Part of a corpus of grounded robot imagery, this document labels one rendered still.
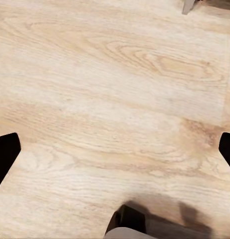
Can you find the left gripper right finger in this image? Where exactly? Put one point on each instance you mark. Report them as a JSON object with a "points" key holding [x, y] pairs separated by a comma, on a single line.
{"points": [[224, 146]]}

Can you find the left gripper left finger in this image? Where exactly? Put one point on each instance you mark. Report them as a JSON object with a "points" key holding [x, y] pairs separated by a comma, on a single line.
{"points": [[9, 150]]}

